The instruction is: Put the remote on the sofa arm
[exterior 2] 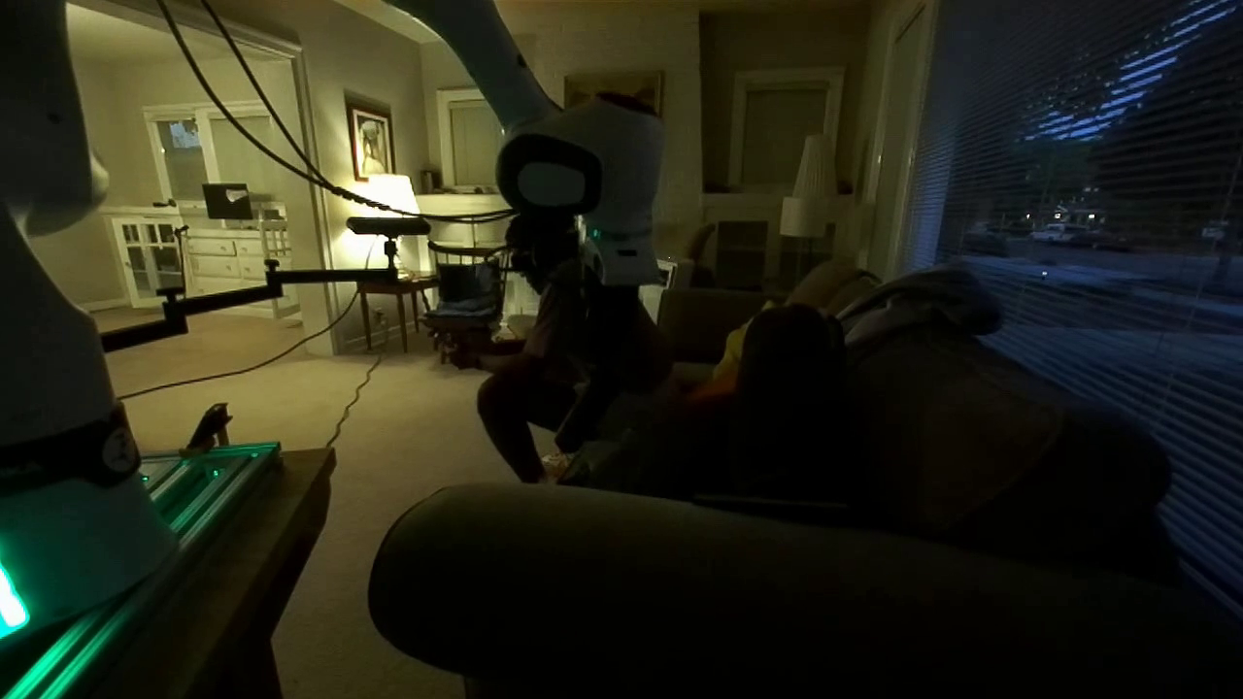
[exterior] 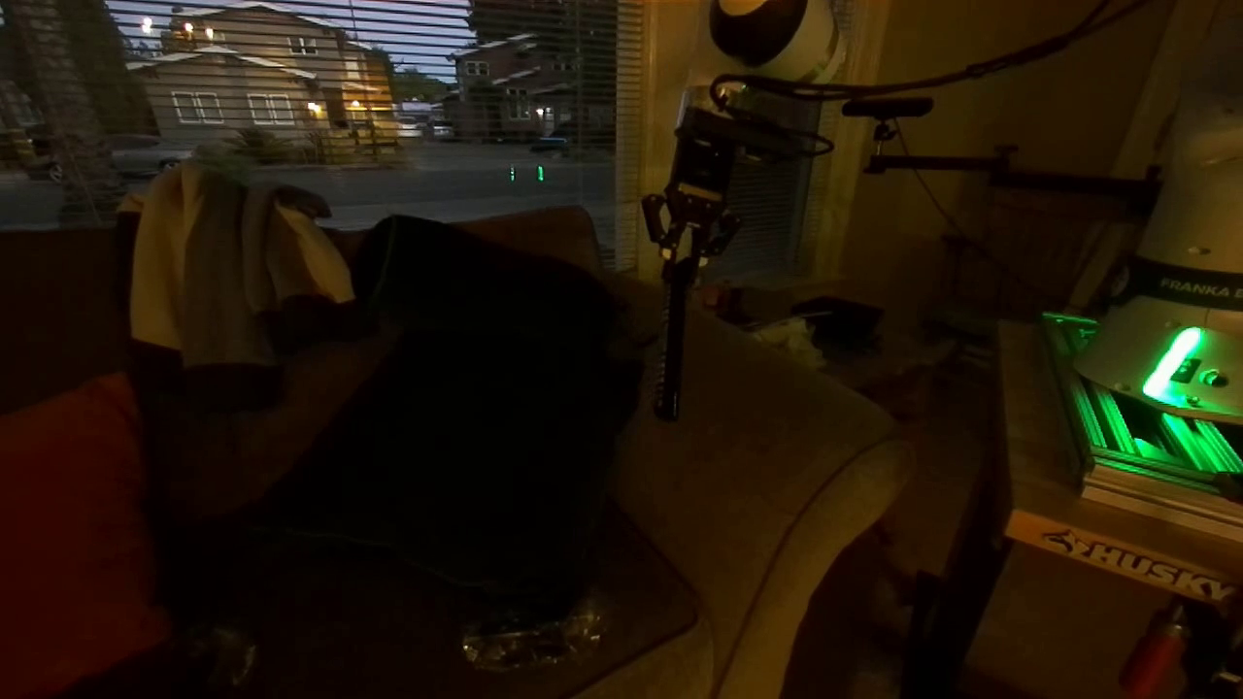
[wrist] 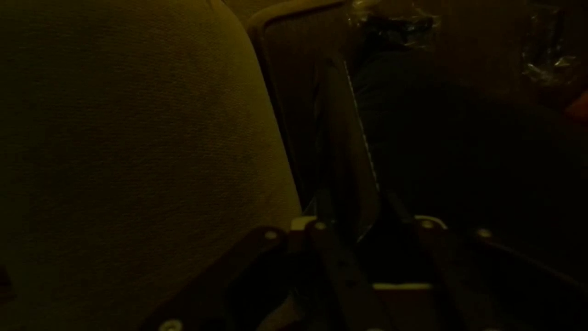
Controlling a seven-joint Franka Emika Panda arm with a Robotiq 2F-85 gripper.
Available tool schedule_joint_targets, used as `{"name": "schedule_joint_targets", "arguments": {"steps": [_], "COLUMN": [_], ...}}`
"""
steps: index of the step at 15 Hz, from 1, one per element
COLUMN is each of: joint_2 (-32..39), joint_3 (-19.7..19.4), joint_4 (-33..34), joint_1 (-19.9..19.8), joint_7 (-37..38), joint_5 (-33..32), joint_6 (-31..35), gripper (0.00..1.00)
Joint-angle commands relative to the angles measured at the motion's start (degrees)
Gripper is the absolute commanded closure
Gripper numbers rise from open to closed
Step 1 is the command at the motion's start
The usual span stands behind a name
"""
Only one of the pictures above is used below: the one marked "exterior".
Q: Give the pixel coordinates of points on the crinkly clear plastic wrap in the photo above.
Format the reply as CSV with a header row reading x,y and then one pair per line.
x,y
538,635

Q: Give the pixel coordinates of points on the beige fabric sofa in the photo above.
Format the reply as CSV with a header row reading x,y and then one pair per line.
x,y
762,468

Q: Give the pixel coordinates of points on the cream cloth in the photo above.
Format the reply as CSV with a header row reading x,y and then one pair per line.
x,y
215,267

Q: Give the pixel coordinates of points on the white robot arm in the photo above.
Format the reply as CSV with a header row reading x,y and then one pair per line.
x,y
1197,206

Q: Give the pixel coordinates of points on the red cushion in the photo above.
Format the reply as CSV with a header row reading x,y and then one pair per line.
x,y
72,546

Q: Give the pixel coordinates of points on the Husky tool cart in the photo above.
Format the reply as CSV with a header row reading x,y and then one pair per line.
x,y
1100,570

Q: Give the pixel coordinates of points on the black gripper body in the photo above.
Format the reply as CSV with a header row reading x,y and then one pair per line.
x,y
696,175

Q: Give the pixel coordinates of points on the green lit base plate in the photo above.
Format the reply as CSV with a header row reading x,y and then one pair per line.
x,y
1147,432

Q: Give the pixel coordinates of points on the dark blanket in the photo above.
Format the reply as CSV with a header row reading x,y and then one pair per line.
x,y
480,415

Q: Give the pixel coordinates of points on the black camera on stand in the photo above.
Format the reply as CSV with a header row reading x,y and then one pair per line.
x,y
885,105

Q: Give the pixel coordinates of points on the window blinds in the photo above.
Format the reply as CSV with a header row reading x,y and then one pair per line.
x,y
361,42

